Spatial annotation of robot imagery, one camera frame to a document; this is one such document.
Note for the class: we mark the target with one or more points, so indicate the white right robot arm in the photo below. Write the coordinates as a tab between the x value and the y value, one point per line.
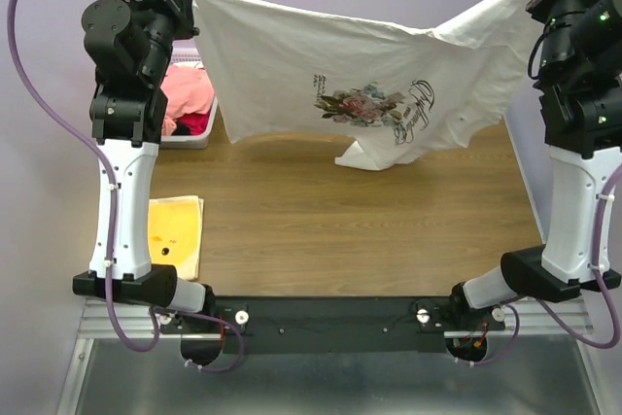
575	66

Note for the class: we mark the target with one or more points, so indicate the pink t-shirt in basket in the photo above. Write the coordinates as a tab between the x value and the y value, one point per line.
188	91

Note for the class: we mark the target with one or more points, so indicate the folded yellow chick t-shirt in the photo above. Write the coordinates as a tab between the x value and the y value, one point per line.
175	226

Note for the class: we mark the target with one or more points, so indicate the red garment in basket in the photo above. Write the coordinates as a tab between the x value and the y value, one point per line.
191	124

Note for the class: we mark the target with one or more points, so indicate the aluminium front rail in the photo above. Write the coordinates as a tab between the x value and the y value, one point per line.
136	324

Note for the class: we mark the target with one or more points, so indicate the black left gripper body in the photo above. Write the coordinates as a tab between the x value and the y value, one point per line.
161	20

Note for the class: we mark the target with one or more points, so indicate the white floral print t-shirt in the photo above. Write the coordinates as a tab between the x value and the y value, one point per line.
398	92

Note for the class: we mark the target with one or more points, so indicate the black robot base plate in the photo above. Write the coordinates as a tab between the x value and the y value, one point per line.
339	324

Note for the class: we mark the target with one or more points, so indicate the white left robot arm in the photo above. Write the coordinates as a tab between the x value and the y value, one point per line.
131	44

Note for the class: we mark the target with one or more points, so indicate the white plastic laundry basket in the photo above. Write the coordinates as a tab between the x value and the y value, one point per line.
190	56

